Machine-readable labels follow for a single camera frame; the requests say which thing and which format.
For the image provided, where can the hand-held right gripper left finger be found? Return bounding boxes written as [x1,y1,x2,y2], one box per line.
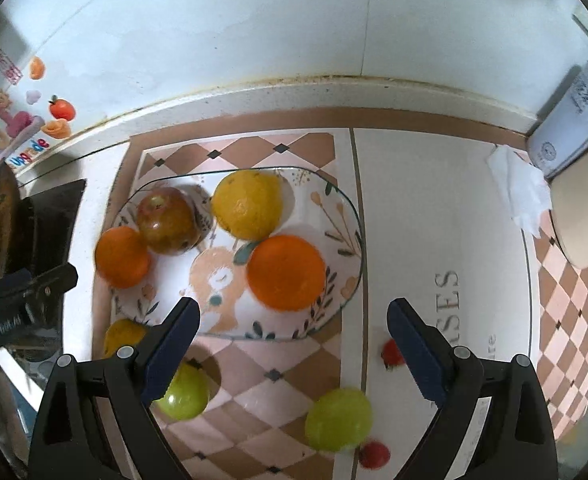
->
[28,296,201,480]

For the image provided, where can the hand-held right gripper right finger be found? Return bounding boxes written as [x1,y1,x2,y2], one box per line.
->
[386,297,560,480]

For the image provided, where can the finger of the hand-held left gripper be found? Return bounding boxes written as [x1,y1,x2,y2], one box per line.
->
[0,262,79,353]

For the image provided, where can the red strawberry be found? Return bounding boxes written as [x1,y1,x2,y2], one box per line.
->
[358,441,391,470]
[381,338,407,368]

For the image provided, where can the green apple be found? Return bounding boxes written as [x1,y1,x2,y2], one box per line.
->
[155,361,211,421]
[304,387,374,453]

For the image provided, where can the small yellow-orange citrus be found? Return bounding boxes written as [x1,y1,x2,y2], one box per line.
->
[104,318,150,358]

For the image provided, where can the small orange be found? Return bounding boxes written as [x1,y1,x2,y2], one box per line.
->
[95,226,152,289]

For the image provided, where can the oval floral ceramic plate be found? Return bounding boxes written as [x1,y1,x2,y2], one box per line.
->
[110,166,364,342]

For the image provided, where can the red apple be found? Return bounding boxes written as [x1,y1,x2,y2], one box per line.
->
[136,187,201,256]

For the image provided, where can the large orange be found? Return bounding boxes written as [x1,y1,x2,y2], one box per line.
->
[246,234,327,311]

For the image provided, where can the yellow lemon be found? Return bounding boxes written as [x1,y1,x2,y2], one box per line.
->
[210,169,284,241]

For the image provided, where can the checkered pink table mat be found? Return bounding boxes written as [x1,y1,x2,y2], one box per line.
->
[90,121,588,480]

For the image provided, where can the white paper tissue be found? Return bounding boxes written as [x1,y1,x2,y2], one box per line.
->
[485,145,555,240]

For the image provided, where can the cream round container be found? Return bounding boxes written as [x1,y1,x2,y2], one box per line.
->
[550,139,588,270]

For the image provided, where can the white-blue canister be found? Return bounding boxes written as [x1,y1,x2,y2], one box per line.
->
[526,61,588,179]

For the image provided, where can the colourful wall stickers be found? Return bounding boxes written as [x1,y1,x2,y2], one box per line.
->
[0,49,76,181]

